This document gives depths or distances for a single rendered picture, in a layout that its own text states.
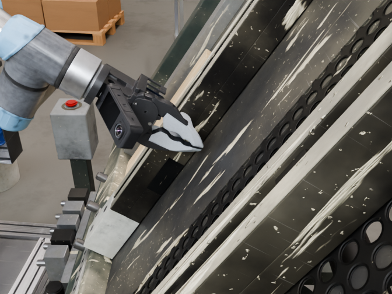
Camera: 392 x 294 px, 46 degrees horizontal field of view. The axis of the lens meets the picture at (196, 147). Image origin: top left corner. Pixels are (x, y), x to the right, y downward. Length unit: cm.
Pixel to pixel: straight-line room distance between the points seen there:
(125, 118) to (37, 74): 16
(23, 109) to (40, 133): 259
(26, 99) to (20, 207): 197
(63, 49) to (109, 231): 42
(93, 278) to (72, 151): 70
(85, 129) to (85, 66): 83
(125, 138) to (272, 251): 35
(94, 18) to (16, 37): 414
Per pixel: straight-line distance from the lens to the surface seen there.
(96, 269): 102
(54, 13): 501
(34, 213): 266
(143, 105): 74
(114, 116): 72
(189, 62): 121
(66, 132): 158
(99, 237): 101
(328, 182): 36
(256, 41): 76
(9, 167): 283
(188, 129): 76
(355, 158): 35
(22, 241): 219
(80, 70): 74
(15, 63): 76
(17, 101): 79
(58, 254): 127
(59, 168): 297
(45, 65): 74
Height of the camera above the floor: 163
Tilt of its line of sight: 32 degrees down
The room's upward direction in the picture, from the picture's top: straight up
